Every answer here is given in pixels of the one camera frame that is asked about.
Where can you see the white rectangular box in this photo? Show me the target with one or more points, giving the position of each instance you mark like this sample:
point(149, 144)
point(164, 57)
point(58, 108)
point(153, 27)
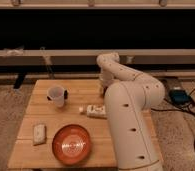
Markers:
point(93, 111)

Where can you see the orange bowl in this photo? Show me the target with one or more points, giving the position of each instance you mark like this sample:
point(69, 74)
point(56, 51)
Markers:
point(71, 144)

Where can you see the translucent plastic cup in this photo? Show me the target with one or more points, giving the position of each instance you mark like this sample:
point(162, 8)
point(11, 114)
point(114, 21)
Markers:
point(58, 95)

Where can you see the wooden table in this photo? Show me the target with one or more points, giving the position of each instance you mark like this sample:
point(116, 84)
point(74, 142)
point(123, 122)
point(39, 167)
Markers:
point(42, 110)

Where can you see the blue power adapter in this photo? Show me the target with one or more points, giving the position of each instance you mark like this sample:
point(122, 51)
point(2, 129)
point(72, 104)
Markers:
point(179, 97)

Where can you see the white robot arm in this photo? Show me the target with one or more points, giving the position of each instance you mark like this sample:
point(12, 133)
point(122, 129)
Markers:
point(128, 93)

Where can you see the white sponge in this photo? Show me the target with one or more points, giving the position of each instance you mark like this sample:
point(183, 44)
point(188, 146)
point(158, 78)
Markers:
point(39, 134)

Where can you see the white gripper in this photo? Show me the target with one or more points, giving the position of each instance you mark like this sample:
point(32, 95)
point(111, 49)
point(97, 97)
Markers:
point(106, 79)

